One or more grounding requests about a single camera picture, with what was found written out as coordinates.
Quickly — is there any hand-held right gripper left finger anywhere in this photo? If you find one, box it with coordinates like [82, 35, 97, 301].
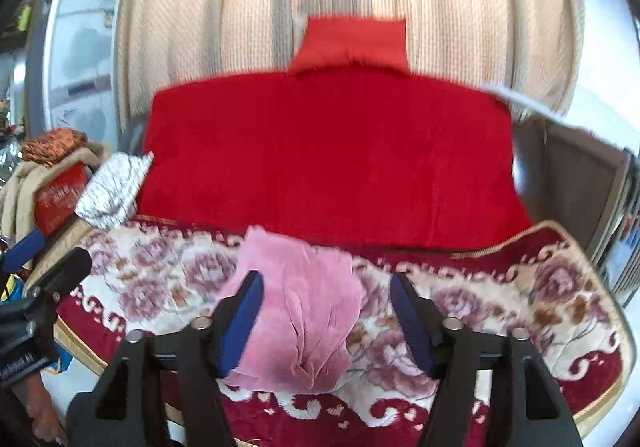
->
[67, 271, 264, 447]

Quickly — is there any red cream floral blanket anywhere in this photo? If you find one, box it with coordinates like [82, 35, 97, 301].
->
[55, 219, 628, 447]

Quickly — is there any black white patterned cloth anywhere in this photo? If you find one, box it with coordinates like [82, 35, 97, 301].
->
[75, 152, 154, 230]

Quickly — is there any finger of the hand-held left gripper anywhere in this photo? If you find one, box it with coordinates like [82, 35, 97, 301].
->
[0, 231, 47, 274]
[25, 247, 94, 300]

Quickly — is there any red box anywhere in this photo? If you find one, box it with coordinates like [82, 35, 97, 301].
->
[34, 164, 96, 238]

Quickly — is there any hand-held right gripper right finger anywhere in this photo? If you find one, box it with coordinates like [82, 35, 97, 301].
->
[390, 272, 583, 447]

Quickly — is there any grey cabinet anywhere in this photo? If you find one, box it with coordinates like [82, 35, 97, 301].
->
[515, 122, 640, 298]

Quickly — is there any cream dotted curtain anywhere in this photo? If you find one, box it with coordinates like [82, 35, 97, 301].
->
[112, 0, 586, 122]

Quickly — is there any pink corduroy jacket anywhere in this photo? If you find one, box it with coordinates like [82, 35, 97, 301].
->
[216, 225, 368, 394]

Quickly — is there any beige cloth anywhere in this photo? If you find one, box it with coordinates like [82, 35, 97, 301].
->
[0, 147, 103, 243]

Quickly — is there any grey framed window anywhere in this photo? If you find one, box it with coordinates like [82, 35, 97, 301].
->
[45, 0, 126, 148]

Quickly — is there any orange patterned cloth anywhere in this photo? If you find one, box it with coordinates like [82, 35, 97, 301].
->
[20, 128, 90, 162]

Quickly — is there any small red pillow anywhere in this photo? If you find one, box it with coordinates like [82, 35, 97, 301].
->
[287, 17, 411, 76]

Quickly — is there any folded red blanket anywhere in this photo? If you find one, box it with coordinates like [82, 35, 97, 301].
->
[136, 72, 533, 250]

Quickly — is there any person's left hand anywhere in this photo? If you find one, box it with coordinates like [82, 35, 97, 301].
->
[15, 369, 68, 446]

